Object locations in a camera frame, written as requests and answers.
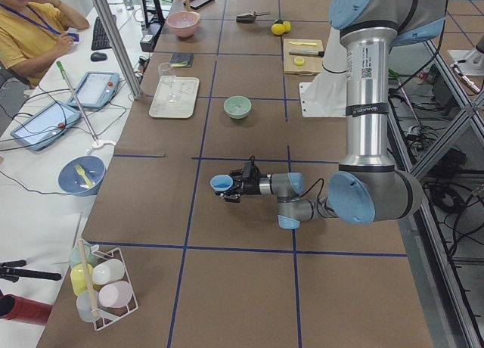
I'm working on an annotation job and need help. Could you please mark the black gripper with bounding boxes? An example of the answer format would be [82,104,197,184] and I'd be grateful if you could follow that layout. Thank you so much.
[219,160,261,203]

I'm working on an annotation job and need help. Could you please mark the light blue plastic cup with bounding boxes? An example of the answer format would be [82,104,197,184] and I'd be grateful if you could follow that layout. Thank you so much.
[209,174,234,194]

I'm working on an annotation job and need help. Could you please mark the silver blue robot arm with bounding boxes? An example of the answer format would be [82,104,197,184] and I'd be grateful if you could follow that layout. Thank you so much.
[210,0,448,229]

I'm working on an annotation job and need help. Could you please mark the ice cubes in bowl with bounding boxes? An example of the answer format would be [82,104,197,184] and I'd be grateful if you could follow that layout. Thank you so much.
[231,104,246,114]

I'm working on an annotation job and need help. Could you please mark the green ceramic bowl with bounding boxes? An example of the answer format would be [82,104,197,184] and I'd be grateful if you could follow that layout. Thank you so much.
[223,95,252,120]

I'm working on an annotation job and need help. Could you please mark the blue bowl with fork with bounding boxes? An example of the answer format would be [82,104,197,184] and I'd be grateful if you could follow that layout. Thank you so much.
[57,155,106,197]

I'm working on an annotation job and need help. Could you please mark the metal ice scoop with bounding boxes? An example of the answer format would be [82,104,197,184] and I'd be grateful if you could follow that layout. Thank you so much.
[236,11,271,23]

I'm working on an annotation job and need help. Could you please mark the pink bowl of ice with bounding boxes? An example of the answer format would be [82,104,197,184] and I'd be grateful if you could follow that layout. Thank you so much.
[166,11,201,39]

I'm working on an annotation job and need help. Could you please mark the cream bear serving tray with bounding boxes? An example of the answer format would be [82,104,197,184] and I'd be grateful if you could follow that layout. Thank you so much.
[148,76,200,119]

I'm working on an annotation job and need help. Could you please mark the clear wine glass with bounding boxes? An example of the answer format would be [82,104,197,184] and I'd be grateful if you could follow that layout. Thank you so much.
[158,62,178,103]

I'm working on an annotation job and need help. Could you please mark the grey folded cloth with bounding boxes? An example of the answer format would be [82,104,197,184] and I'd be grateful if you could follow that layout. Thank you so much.
[169,52,194,68]

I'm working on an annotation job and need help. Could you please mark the half lemon slice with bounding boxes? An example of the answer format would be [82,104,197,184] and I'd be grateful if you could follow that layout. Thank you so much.
[293,57,306,66]

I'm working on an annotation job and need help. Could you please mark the wooden cutting board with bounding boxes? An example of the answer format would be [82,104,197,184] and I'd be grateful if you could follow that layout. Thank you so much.
[283,39,324,75]

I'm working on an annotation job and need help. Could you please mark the white cup in rack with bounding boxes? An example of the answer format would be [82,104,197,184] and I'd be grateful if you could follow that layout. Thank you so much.
[92,259,125,285]

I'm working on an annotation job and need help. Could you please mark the yellow plastic knife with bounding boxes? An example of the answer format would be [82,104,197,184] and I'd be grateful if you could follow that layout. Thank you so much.
[288,41,318,47]

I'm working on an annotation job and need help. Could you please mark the yellow plastic fork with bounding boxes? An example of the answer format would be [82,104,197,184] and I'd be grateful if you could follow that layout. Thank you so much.
[75,164,94,188]

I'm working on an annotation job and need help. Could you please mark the yellow lemon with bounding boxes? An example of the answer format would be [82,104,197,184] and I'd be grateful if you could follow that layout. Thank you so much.
[283,21,291,33]
[271,23,286,36]

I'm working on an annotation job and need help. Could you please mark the pink cup in rack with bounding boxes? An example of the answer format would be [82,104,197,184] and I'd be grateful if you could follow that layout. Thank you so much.
[98,281,133,308]

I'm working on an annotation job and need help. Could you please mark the far blue teach pendant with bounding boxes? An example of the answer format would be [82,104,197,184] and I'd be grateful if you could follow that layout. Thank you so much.
[75,71,120,110]

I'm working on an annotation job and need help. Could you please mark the blue teach pendant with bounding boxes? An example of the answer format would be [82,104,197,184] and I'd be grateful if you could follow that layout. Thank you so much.
[75,71,120,110]
[10,101,81,151]

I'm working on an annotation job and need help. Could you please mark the green cup in rack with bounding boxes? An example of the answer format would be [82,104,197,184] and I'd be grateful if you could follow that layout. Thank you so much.
[69,242,98,269]

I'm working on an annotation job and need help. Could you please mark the yellow cup in rack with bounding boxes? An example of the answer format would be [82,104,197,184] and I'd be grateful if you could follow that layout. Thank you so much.
[70,263,87,297]

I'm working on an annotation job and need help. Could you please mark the pale blue cup in rack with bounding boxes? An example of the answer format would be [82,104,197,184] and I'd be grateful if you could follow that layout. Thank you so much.
[76,291,98,322]

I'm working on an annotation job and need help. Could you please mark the black tray at far end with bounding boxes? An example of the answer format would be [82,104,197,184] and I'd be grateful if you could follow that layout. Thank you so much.
[189,0,215,10]

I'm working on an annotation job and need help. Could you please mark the black computer mouse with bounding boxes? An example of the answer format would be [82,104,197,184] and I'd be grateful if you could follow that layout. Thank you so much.
[90,51,107,62]

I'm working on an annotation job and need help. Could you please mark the near blue teach pendant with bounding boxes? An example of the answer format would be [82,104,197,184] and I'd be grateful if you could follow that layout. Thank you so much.
[10,101,81,151]

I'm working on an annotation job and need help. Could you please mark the black keyboard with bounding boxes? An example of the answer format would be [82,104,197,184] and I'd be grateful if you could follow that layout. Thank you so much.
[91,17,111,51]

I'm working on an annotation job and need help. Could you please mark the metal rod green tip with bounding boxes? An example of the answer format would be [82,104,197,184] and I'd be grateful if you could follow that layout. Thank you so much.
[55,61,101,149]

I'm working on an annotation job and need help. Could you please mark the seated person yellow shirt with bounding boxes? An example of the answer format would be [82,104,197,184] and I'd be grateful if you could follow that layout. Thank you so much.
[1,0,90,88]

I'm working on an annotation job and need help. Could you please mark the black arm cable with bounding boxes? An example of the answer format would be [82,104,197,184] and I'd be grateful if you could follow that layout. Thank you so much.
[298,178,327,201]

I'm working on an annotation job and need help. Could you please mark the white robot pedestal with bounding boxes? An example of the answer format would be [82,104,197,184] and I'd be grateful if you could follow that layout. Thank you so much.
[299,28,347,118]

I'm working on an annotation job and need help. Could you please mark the white wire cup rack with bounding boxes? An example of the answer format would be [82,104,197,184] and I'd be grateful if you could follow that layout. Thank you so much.
[76,239,138,331]

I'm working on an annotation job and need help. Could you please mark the aluminium frame post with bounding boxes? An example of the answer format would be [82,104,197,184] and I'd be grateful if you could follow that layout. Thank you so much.
[92,0,142,100]

